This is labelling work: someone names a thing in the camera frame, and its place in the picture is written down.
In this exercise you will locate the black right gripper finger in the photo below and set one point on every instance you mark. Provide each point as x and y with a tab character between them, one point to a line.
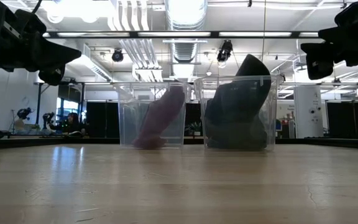
319	60
356	43

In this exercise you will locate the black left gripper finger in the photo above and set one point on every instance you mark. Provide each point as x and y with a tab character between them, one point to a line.
54	54
53	77

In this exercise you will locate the dark green cap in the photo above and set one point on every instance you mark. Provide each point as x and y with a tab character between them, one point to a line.
238	109

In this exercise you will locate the faded red cap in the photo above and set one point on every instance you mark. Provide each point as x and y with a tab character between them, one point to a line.
162	118

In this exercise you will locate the black background robot arm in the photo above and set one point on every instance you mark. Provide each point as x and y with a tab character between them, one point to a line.
24	113
48	118

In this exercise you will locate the clear plastic container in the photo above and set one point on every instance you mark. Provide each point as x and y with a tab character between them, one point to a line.
272	124
129	124

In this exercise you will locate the person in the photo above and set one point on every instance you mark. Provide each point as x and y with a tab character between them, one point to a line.
71	123

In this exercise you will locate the white round pillar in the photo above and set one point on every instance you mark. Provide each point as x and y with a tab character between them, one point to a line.
309	112

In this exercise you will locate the green potted plant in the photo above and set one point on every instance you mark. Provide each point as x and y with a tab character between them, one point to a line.
196	128

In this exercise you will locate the black round ceiling camera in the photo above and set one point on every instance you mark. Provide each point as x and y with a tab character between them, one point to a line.
117	56

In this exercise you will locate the black overhead camera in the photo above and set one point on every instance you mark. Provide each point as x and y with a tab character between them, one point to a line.
225	51

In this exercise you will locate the black frame bar with lights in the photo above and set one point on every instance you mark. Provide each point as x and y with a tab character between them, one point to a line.
172	34

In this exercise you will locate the silver ceiling air duct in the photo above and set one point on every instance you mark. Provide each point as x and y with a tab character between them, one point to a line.
186	14

